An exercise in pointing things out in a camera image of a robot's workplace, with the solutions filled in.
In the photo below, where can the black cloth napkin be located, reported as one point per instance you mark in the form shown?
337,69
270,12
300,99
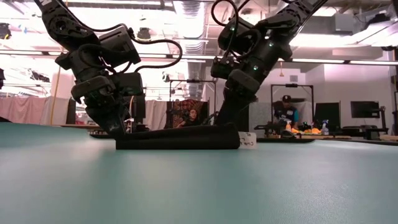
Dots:
180,138

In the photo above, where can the silver ribbed air duct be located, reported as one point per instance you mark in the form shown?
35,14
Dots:
191,28

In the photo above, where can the green table mat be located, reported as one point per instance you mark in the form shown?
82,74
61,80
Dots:
199,186

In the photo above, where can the orange objects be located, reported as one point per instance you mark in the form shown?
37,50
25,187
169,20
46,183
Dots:
312,131

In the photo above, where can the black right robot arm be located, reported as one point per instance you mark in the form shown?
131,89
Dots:
298,12

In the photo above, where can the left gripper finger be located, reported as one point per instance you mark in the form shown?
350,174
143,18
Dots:
123,115
109,124

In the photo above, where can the distant workbench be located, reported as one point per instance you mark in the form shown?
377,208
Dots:
311,137

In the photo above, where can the white curtain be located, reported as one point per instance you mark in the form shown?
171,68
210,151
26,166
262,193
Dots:
155,113

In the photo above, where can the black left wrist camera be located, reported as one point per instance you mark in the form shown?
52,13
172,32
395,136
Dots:
119,45

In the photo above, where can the grey partition panel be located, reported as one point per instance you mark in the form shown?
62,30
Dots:
264,119

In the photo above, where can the spray bottle orange liquid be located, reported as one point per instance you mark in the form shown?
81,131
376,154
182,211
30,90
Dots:
288,126

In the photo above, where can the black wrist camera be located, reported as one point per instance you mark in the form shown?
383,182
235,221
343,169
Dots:
119,45
233,34

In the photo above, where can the pink curtain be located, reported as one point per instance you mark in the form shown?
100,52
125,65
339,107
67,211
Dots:
25,110

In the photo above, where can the black metal stand frame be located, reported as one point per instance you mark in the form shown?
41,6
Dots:
192,81
292,85

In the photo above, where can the dark wall screen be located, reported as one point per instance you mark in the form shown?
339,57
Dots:
364,109

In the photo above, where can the person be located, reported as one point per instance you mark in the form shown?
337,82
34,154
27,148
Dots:
287,113
192,118

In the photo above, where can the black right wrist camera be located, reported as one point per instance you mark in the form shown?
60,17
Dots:
233,34

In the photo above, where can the black computer monitor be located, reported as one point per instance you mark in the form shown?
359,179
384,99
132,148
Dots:
140,107

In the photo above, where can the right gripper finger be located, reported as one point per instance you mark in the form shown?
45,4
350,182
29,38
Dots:
233,109

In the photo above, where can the black ceiling dome camera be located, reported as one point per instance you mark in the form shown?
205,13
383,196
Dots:
144,33

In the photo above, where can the dark standing monitor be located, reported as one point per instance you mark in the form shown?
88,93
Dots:
327,113

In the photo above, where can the red patterned cloth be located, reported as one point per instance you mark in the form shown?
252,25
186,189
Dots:
183,109

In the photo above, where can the long ceiling light strip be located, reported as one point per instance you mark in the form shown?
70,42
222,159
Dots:
326,61

